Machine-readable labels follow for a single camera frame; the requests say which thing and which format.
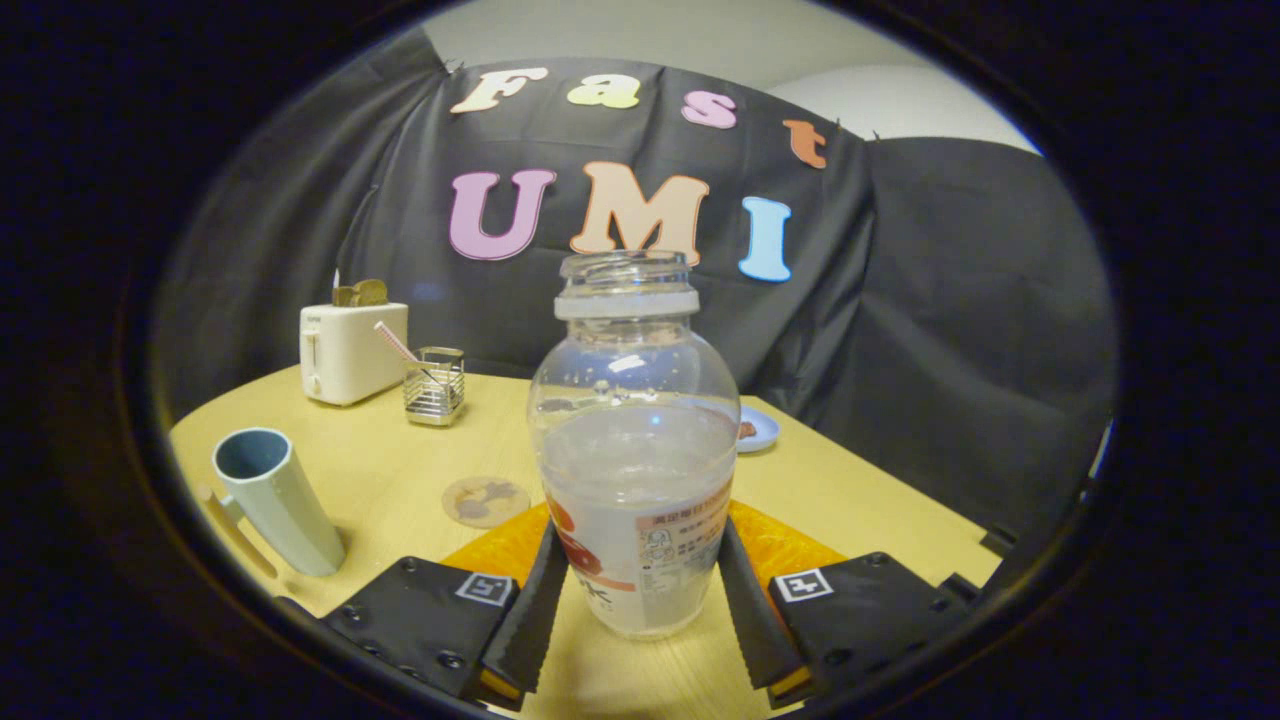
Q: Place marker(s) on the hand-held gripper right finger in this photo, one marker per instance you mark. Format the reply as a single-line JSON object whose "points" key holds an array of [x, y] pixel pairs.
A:
{"points": [[755, 630]]}

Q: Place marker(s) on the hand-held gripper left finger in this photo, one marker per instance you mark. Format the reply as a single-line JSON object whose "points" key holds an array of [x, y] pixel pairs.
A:
{"points": [[535, 630]]}

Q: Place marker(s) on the round patterned coaster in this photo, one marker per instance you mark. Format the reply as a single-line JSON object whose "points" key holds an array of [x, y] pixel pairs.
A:
{"points": [[485, 500]]}

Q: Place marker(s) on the clear juice bottle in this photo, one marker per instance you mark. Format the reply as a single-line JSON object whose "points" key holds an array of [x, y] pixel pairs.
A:
{"points": [[640, 470]]}

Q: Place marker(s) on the pale green cup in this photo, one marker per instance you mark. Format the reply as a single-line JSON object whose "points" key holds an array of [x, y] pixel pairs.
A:
{"points": [[280, 500]]}

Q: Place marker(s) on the blue plate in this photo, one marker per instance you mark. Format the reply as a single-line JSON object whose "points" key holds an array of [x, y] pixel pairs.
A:
{"points": [[765, 432]]}

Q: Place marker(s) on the wooden table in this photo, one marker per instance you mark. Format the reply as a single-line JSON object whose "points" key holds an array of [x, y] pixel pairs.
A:
{"points": [[400, 470]]}

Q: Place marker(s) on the striped straw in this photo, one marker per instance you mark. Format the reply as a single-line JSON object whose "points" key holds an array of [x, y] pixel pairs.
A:
{"points": [[395, 342]]}

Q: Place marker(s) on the white toaster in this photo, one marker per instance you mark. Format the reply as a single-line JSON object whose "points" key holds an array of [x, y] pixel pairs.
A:
{"points": [[350, 350]]}

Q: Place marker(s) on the black backdrop cloth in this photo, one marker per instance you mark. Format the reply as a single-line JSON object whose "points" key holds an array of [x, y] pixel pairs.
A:
{"points": [[950, 350]]}

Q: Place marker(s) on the brown toast slice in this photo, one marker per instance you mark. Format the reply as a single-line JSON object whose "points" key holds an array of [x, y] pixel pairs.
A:
{"points": [[360, 293]]}

